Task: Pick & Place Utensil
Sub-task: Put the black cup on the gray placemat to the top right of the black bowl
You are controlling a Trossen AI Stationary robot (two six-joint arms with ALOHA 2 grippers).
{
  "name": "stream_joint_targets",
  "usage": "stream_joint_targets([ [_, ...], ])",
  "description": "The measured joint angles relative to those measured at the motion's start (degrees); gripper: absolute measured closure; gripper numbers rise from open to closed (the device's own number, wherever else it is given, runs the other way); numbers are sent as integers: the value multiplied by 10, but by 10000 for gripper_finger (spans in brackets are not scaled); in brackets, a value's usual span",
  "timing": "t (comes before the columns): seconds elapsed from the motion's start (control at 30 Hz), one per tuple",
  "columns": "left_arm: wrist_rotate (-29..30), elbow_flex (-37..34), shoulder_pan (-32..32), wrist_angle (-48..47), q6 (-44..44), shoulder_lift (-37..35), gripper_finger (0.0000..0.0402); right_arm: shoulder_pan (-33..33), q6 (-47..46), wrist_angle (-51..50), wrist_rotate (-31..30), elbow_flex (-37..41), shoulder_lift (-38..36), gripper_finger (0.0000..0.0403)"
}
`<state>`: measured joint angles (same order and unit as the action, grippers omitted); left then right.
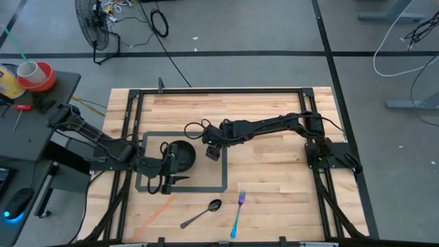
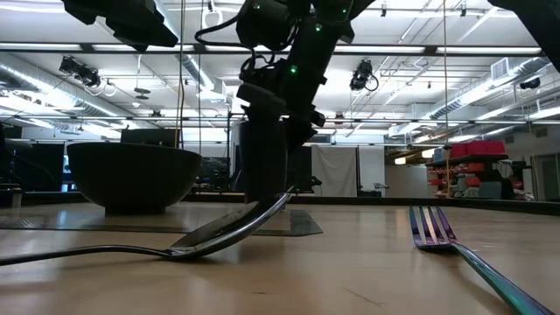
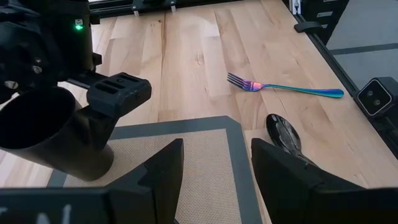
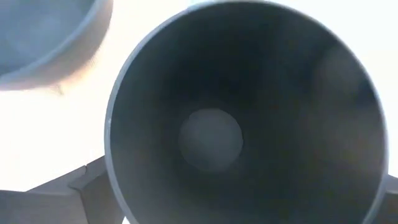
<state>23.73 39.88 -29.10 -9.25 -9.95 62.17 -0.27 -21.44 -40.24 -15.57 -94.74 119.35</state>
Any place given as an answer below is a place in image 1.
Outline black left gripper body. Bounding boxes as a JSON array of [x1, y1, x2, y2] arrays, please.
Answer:
[[161, 143, 180, 196]]

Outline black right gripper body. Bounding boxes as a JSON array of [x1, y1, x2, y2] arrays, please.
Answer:
[[202, 123, 229, 148]]

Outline black round bowl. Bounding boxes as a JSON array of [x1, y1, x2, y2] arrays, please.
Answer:
[[167, 139, 197, 173]]

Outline orange translucent stick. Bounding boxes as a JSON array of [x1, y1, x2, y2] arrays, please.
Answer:
[[132, 195, 176, 241]]

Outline black spoon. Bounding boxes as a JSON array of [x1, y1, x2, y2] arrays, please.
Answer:
[[180, 198, 223, 230]]

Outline iridescent blue purple fork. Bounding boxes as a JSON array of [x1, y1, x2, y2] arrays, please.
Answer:
[[230, 190, 247, 240]]

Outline clear placemat with grey border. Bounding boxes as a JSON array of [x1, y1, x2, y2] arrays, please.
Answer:
[[135, 131, 228, 193]]

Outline dark grey low desk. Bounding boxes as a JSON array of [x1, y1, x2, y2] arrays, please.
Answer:
[[0, 156, 52, 247]]

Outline small black stand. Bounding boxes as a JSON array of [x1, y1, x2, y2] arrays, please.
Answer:
[[32, 93, 58, 114]]

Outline dark grey side desk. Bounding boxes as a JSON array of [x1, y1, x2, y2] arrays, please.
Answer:
[[0, 63, 82, 162]]

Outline red bowl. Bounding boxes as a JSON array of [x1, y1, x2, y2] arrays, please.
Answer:
[[16, 60, 57, 93]]

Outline black floor fan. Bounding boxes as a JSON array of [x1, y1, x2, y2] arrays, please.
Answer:
[[75, 0, 121, 65]]

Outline black computer mouse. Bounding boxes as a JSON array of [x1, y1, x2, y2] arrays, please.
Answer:
[[3, 187, 34, 220]]

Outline white paper cup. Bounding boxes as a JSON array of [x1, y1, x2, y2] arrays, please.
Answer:
[[16, 60, 47, 86]]

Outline black keyboard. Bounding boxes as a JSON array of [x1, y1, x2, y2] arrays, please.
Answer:
[[0, 167, 16, 200]]

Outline yellow container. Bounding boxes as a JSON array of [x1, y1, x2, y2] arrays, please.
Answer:
[[0, 64, 27, 99]]

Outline green straw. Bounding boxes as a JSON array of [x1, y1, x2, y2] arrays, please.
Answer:
[[1, 23, 31, 64]]

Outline grey desk leg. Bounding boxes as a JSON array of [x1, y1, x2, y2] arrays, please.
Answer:
[[385, 91, 439, 111], [357, 0, 428, 22]]

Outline black aluminium table frame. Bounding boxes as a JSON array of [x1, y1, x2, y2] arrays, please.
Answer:
[[80, 87, 370, 243]]

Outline long black floor cable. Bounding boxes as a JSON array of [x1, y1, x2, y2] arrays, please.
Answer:
[[138, 0, 192, 88]]

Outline yellow floor cable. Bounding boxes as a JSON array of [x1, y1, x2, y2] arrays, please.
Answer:
[[71, 95, 108, 117]]

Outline coiled black cable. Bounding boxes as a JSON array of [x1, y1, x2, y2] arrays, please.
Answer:
[[150, 8, 169, 38]]

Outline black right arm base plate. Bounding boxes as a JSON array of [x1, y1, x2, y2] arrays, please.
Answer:
[[304, 141, 355, 169]]

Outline red-handled screwdriver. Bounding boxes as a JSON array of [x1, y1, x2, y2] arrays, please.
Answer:
[[12, 104, 34, 133]]

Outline white and yellow wire bundle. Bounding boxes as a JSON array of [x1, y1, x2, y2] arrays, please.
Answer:
[[101, 0, 137, 16]]

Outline white floor cable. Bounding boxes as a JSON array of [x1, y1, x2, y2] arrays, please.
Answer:
[[372, 0, 439, 78]]

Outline thin black floor cable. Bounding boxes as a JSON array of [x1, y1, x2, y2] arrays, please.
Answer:
[[410, 54, 439, 128]]

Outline tangled black cable bundle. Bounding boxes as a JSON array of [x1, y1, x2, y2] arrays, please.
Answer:
[[404, 12, 439, 44]]

